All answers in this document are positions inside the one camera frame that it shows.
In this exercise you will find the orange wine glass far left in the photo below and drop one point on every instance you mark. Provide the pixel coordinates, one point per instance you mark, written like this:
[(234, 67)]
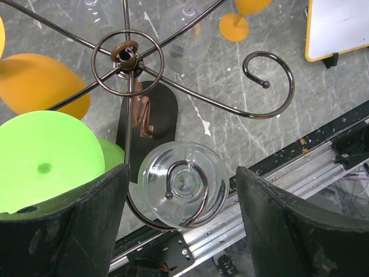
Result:
[(31, 82)]

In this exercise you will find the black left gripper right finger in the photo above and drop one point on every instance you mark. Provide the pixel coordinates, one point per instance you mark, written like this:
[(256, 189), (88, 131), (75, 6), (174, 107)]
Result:
[(289, 236)]

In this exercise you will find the clear wine glass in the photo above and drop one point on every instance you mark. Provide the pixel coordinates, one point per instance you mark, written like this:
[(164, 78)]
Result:
[(187, 52), (185, 184), (93, 19)]

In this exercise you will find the clear wine glass back right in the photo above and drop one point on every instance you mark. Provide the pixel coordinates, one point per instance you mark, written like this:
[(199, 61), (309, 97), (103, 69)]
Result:
[(187, 52)]

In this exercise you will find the small whiteboard yellow frame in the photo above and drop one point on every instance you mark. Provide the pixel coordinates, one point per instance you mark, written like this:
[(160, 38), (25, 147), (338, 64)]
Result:
[(335, 28)]

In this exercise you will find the metal wine glass rack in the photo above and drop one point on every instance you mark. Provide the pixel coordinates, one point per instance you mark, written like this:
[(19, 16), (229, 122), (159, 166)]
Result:
[(136, 78)]

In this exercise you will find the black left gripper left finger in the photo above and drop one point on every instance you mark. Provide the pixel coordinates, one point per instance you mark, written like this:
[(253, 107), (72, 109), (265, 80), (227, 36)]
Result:
[(72, 234)]

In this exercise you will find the clear wine glass front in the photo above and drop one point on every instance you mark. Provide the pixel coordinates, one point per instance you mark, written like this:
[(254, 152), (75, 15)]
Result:
[(185, 184)]

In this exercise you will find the aluminium rail front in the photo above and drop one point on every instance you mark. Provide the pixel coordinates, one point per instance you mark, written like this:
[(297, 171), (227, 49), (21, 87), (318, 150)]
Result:
[(328, 167)]

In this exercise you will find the clear wine glass back left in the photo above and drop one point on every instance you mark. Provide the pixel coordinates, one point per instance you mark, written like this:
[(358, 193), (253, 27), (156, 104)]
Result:
[(93, 19)]

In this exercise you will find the orange plastic wine glass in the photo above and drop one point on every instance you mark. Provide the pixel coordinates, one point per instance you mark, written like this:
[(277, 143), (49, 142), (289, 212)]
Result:
[(233, 26)]

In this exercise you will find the green plastic wine glass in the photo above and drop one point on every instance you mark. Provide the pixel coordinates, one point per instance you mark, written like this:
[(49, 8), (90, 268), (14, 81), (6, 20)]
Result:
[(47, 153)]

